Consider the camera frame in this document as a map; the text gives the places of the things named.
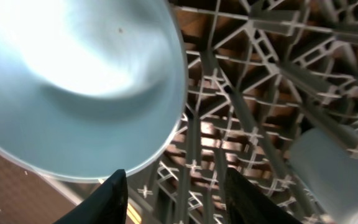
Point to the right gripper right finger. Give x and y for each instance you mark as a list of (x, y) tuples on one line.
[(245, 204)]

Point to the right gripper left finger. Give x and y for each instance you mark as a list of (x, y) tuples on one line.
[(106, 205)]

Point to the light blue cup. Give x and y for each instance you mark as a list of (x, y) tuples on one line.
[(328, 172)]

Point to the light blue rice bowl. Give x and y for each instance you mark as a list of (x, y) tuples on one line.
[(88, 87)]

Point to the wooden chopstick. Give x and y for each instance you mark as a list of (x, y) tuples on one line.
[(133, 216)]

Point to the grey plastic dishwasher rack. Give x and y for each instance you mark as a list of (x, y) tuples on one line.
[(261, 73)]

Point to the dark brown serving tray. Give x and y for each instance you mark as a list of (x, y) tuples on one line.
[(26, 198)]

